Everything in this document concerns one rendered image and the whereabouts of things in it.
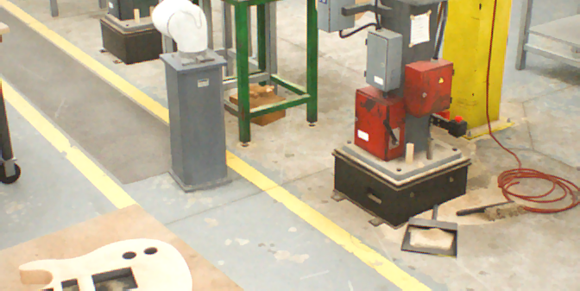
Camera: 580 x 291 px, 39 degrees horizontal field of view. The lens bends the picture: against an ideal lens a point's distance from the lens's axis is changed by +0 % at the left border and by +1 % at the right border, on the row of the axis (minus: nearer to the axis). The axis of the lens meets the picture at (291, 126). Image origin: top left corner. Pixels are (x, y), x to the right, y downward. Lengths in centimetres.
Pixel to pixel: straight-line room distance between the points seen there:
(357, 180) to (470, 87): 116
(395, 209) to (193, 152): 111
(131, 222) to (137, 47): 398
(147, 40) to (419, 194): 294
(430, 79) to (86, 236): 203
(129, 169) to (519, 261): 217
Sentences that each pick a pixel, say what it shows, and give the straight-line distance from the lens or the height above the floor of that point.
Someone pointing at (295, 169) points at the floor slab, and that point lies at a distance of 456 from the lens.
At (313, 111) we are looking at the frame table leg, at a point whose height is 11.
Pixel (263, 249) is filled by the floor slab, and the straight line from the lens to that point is 385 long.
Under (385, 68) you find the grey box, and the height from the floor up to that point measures 78.
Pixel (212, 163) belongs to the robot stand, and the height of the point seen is 13.
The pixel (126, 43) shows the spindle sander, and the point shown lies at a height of 17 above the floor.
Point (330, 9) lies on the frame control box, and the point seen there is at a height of 103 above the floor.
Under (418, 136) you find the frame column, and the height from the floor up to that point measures 38.
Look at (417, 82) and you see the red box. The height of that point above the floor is 73.
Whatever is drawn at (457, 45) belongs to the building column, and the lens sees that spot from 500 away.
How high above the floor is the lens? 210
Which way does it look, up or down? 24 degrees down
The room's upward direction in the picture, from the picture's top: straight up
